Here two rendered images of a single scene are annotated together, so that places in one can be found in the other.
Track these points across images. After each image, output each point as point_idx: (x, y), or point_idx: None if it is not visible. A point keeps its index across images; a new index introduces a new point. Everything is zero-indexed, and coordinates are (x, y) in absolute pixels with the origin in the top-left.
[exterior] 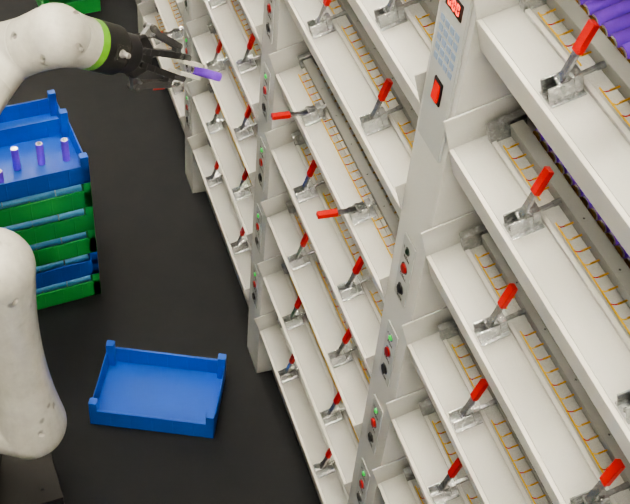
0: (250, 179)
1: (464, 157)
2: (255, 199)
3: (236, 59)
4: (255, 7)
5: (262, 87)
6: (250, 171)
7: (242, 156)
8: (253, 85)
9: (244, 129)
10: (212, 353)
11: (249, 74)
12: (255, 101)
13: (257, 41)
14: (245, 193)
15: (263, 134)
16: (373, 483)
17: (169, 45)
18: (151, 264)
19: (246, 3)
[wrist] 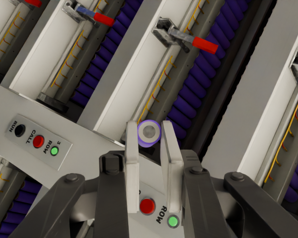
0: (21, 51)
1: None
2: None
3: (169, 2)
4: (278, 103)
5: (149, 178)
6: (28, 61)
7: (43, 32)
8: (141, 67)
9: (79, 14)
10: None
11: (154, 45)
12: (120, 95)
13: (223, 138)
14: (12, 0)
15: (76, 160)
16: None
17: (234, 199)
18: None
19: (283, 79)
